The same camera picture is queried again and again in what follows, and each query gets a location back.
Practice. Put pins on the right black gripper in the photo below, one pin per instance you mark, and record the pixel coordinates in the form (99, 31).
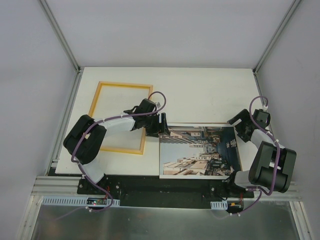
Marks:
(243, 125)

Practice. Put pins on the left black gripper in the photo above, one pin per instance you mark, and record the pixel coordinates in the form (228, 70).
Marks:
(162, 124)

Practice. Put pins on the yellow wooden picture frame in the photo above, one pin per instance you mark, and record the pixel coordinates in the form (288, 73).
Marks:
(111, 99)

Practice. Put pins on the street photo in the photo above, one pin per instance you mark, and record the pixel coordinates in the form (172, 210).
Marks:
(200, 152)

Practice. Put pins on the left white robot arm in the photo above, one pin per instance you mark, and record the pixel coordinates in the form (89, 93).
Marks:
(85, 139)

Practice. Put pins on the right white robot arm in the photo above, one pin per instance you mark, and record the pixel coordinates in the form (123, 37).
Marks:
(273, 164)

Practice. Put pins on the brown backing board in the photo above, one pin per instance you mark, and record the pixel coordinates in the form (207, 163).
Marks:
(241, 155)

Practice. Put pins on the right aluminium corner post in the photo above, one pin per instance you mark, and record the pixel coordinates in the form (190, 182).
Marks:
(295, 4)

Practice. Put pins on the aluminium corner post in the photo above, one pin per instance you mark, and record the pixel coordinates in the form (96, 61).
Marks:
(295, 4)
(59, 34)

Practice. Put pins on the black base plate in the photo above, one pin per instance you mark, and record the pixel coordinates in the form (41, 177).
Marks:
(153, 192)

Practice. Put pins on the right white cable duct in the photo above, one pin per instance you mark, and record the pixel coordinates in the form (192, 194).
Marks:
(219, 205)

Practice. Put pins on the white cable duct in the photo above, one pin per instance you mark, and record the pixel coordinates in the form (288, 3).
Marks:
(79, 201)
(219, 205)

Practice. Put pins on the left white cable duct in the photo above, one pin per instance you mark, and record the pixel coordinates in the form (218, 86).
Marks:
(79, 201)

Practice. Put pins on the aluminium front rail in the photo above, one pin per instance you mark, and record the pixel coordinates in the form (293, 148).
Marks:
(68, 186)

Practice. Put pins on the left aluminium corner post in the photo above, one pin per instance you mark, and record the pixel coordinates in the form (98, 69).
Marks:
(59, 34)

